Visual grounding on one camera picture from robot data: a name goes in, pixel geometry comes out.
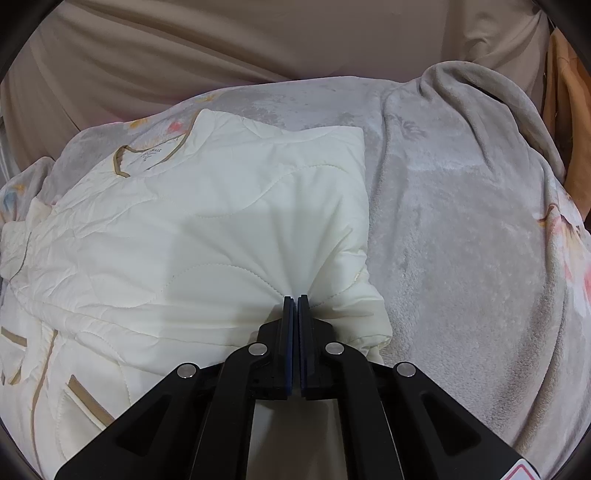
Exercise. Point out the white quilted pillow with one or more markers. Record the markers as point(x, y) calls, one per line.
point(184, 207)

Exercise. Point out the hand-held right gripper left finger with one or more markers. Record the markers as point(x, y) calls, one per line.
point(288, 337)

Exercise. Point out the grey floral fleece blanket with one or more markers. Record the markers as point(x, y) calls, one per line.
point(461, 230)

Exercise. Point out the orange hanging garment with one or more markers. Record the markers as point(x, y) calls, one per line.
point(570, 92)

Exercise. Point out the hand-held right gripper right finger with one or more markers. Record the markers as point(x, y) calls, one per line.
point(303, 337)

